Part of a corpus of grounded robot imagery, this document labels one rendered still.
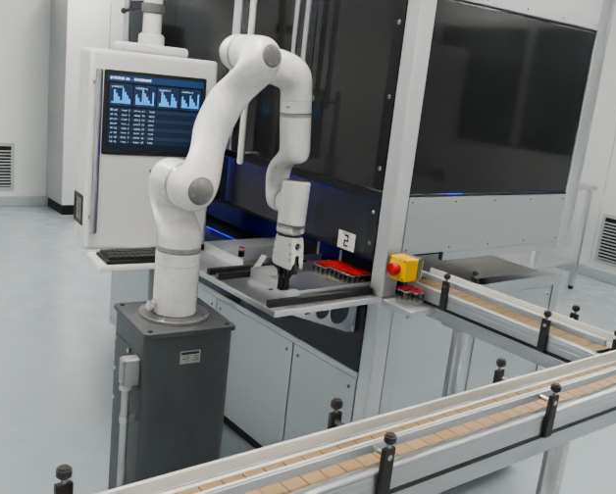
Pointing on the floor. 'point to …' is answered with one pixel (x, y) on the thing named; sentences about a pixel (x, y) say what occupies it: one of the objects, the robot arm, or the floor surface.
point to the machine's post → (394, 201)
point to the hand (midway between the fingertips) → (282, 282)
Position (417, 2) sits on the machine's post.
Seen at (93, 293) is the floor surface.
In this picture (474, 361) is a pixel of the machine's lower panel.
